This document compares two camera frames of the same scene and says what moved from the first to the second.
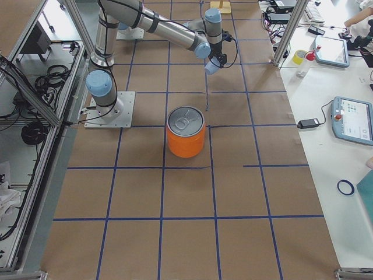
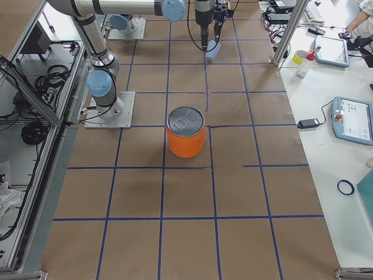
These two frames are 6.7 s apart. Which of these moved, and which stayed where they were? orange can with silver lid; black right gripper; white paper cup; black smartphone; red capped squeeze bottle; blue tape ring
Moved: black right gripper; white paper cup
Stayed: blue tape ring; red capped squeeze bottle; orange can with silver lid; black smartphone
